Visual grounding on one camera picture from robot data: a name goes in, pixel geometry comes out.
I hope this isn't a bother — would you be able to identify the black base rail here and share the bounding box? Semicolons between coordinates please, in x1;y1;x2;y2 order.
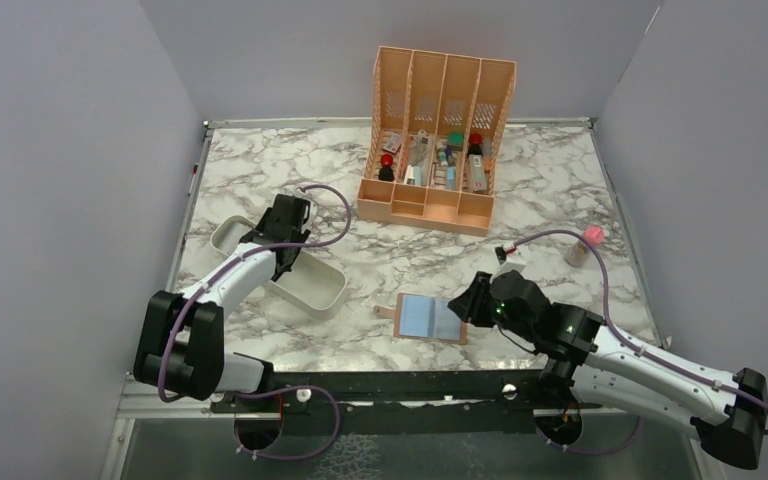
210;370;583;436

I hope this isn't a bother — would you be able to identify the red black stamp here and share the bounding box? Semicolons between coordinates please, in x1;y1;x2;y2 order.
378;153;395;182
467;133;483;156

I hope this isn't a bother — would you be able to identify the brown leather card holder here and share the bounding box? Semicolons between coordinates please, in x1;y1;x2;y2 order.
373;293;467;345

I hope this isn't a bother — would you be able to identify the white plastic tray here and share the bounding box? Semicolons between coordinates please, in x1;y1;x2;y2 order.
210;215;347;320

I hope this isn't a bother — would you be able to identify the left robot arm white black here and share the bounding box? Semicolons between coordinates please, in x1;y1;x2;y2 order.
133;194;311;411

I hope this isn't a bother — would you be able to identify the pink cap small bottle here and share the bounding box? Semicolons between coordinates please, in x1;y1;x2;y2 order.
565;226;605;268

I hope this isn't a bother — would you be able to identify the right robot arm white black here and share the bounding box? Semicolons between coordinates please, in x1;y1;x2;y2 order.
448;271;768;470

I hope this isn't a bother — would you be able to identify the red black stamp right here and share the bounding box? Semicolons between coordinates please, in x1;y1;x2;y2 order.
467;133;483;156

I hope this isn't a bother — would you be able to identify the green cap bottle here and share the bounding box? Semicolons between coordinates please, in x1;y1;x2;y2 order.
446;132;464;151

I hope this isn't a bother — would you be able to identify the peach desk organizer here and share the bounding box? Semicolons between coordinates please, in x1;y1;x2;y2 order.
357;46;517;236

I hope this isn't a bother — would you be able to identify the red black stamp left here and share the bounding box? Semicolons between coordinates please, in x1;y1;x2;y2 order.
378;153;395;182

